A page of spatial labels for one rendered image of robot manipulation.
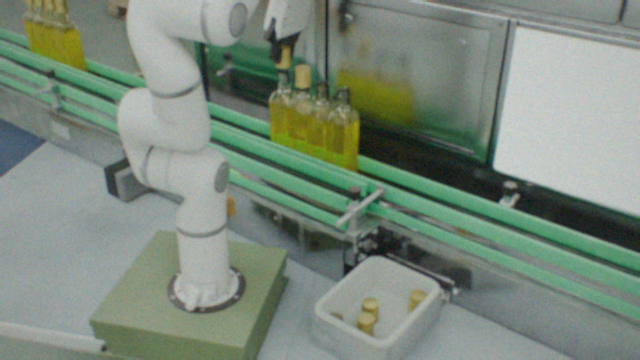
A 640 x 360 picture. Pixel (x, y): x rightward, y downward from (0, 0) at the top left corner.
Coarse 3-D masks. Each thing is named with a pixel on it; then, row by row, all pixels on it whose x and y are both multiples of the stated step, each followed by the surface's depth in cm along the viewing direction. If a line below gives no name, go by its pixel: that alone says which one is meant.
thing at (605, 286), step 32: (64, 64) 202; (224, 128) 165; (320, 160) 149; (416, 224) 138; (448, 224) 133; (480, 224) 128; (480, 256) 131; (512, 256) 127; (544, 256) 122; (576, 256) 119; (576, 288) 121; (608, 288) 117
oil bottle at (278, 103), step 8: (272, 96) 152; (280, 96) 151; (288, 96) 151; (272, 104) 153; (280, 104) 151; (288, 104) 151; (272, 112) 154; (280, 112) 152; (272, 120) 155; (280, 120) 153; (272, 128) 156; (280, 128) 154; (272, 136) 157; (280, 136) 156; (288, 136) 155; (280, 144) 157; (288, 144) 156
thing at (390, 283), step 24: (360, 264) 136; (384, 264) 137; (336, 288) 130; (360, 288) 137; (384, 288) 140; (408, 288) 136; (432, 288) 131; (336, 312) 131; (360, 312) 134; (384, 312) 134; (360, 336) 119; (384, 336) 128
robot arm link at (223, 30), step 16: (208, 0) 93; (224, 0) 93; (240, 0) 95; (256, 0) 100; (208, 16) 93; (224, 16) 93; (240, 16) 96; (208, 32) 94; (224, 32) 94; (240, 32) 97
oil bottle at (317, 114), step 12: (312, 108) 146; (324, 108) 144; (312, 120) 147; (324, 120) 145; (312, 132) 148; (324, 132) 146; (312, 144) 150; (324, 144) 148; (312, 156) 152; (324, 156) 149
